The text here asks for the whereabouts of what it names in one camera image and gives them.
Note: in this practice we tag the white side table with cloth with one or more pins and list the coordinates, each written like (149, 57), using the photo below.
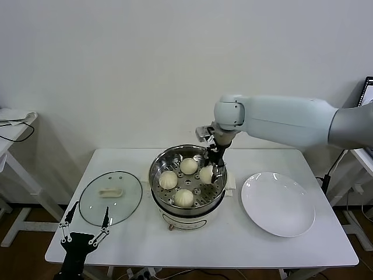
(17, 134)

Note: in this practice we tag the black upright stand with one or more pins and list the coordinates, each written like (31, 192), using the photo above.
(327, 183)

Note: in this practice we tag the white round plate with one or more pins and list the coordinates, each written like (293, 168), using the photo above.
(277, 204)

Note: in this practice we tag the round glass pot lid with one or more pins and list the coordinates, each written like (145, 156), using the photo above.
(93, 204)

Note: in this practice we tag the stainless steel steamer basket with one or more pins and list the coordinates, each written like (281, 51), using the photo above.
(217, 192)

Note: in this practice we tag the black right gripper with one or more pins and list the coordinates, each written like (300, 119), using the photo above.
(218, 154)

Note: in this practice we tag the white side table with laptop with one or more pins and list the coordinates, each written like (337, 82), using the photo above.
(362, 159)

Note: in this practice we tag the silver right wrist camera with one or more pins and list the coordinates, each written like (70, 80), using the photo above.
(204, 132)

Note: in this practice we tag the dark open laptop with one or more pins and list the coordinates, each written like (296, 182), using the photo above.
(368, 90)

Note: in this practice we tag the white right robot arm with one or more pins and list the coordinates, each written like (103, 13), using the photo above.
(277, 122)

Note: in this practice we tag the white cloth bag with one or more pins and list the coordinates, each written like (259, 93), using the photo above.
(14, 115)

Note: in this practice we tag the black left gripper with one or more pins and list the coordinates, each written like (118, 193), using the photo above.
(77, 243)

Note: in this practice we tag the white steamed baozi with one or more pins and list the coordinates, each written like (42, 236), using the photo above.
(183, 198)
(168, 179)
(205, 174)
(189, 166)

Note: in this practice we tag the white power adapter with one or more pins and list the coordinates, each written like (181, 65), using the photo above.
(358, 189)

